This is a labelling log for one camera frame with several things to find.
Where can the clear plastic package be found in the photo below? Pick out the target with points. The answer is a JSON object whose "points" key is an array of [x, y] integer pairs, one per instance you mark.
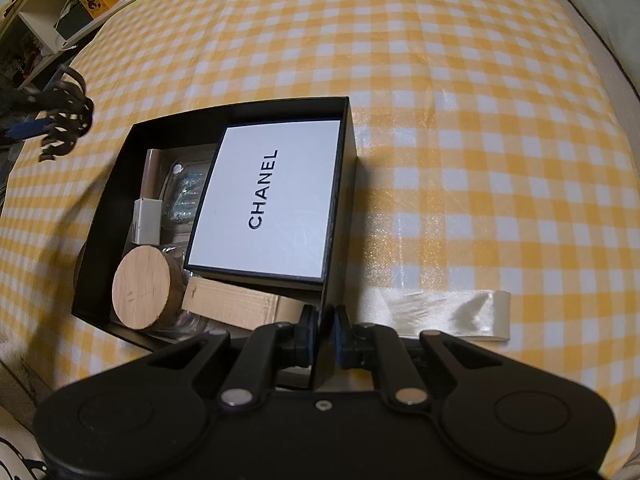
{"points": [[182, 190]]}

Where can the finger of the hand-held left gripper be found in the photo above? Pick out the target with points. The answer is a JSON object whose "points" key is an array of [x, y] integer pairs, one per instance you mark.
{"points": [[17, 101], [25, 129]]}

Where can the small white box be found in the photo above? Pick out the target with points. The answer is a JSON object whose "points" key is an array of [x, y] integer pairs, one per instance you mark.
{"points": [[149, 222]]}

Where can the light wooden block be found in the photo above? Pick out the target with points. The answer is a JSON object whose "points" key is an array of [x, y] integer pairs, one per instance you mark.
{"points": [[225, 305]]}

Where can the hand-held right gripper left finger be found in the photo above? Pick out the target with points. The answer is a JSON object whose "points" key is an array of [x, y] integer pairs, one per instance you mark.
{"points": [[306, 340]]}

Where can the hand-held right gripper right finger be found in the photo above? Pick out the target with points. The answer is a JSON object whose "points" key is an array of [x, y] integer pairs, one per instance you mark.
{"points": [[341, 337]]}

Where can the dark storage bin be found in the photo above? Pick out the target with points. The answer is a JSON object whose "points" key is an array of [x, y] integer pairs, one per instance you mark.
{"points": [[75, 25]]}

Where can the brown hair claw clip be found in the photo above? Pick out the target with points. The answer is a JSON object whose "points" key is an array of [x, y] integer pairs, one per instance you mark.
{"points": [[70, 115]]}

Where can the white lidded black box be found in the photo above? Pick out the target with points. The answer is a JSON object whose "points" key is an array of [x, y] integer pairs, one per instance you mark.
{"points": [[300, 200]]}

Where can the wooden lid round jar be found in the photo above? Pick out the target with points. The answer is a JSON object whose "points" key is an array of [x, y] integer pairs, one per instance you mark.
{"points": [[142, 287]]}

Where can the cream satin ribbon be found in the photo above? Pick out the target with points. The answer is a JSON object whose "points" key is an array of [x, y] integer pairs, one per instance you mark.
{"points": [[450, 310]]}

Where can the cream printed clothing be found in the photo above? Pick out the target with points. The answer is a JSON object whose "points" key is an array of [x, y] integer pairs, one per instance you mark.
{"points": [[15, 460]]}

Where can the black cardboard box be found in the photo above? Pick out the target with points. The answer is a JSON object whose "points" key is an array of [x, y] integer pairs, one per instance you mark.
{"points": [[340, 240]]}

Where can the brown slim case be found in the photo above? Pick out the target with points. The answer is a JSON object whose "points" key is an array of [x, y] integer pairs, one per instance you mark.
{"points": [[154, 172]]}

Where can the cream shelving unit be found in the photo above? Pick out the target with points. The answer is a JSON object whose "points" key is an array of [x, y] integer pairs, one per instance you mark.
{"points": [[40, 25]]}

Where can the yellow checked cloth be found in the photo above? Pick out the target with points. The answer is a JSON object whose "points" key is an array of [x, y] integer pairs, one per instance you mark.
{"points": [[425, 135]]}

